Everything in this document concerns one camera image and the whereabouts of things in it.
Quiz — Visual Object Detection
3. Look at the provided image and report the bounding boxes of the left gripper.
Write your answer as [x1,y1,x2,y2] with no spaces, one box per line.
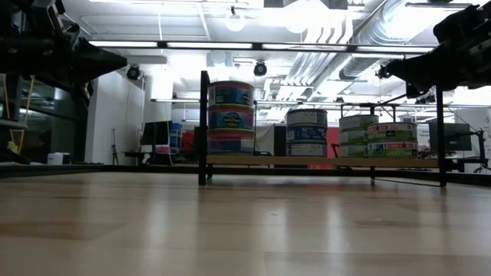
[0,7,128,112]

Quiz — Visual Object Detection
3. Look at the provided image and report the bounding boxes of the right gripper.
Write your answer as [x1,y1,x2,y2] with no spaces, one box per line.
[385,38,491,100]

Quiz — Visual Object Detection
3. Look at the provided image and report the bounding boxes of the wooden shelf black metal legs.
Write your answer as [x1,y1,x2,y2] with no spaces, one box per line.
[198,70,448,189]

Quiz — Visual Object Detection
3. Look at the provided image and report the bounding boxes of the black background monitor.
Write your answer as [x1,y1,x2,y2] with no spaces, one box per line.
[140,120,173,146]
[428,122,473,153]

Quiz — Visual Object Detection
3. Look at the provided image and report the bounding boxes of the thin black floor stand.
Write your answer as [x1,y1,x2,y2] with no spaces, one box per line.
[110,128,120,166]

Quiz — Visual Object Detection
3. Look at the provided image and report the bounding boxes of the black beam with light strips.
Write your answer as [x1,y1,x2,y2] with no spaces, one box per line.
[87,38,438,54]

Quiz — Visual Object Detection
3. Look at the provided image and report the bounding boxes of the black tripod stand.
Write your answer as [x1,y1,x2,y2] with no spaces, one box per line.
[472,128,491,176]

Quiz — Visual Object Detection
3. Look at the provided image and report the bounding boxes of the blue storage box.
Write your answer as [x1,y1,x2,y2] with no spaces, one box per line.
[170,122,183,149]

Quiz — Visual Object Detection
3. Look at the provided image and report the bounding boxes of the white box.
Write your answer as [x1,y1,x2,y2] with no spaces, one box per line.
[46,152,72,166]

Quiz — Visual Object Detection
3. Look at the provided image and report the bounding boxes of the grey side desk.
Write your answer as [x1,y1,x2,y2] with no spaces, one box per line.
[0,118,28,130]

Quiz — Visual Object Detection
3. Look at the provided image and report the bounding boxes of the orange partition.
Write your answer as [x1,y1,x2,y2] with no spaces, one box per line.
[326,126,341,170]

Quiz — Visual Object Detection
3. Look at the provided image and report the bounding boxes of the white ceiling pipes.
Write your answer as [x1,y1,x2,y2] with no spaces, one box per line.
[264,15,354,120]

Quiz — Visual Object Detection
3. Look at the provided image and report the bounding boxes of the red background object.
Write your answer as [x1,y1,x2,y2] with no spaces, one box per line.
[181,130,196,153]

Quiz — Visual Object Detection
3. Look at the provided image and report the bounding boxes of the black partition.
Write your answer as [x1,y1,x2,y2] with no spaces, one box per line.
[273,124,288,157]

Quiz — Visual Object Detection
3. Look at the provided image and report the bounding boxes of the white cloth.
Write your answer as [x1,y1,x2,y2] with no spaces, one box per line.
[254,124,276,156]

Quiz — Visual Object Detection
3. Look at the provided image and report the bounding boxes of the black ceiling camera cluster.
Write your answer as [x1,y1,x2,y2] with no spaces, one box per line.
[374,59,393,81]

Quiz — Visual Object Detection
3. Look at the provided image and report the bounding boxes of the large round ventilation duct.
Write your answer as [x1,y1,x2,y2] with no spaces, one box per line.
[337,0,438,81]

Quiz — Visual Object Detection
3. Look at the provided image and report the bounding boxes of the yellow cable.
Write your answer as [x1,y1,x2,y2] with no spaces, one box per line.
[2,74,36,156]

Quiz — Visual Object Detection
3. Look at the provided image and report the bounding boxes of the black aluminium table frame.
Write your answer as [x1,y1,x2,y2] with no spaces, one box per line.
[0,163,491,188]

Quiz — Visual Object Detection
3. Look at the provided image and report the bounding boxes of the white ring lamp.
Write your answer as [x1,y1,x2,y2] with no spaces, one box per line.
[224,10,246,33]

